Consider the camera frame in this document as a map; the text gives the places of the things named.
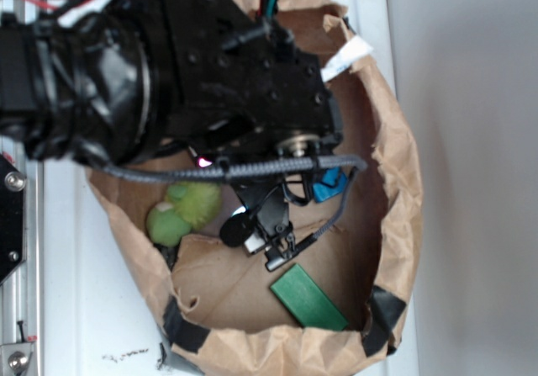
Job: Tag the aluminium frame rail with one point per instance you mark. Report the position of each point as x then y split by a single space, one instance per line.
22 292

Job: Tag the silver corner bracket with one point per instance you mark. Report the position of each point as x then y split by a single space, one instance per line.
16 358

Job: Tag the blue wooden block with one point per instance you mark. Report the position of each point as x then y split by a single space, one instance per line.
331 184

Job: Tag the black gripper camera module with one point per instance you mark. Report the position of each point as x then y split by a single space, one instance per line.
265 225

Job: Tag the brown paper bag tray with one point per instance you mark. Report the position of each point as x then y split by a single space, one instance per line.
215 304

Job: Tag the green plush animal toy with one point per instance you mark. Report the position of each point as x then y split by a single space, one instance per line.
186 207

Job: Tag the green wooden block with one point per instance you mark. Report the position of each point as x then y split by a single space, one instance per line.
306 301

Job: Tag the black metal bracket plate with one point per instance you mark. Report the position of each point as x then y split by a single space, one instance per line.
12 216

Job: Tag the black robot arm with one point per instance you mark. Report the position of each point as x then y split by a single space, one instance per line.
122 84

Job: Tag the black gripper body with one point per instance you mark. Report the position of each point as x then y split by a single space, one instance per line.
226 83

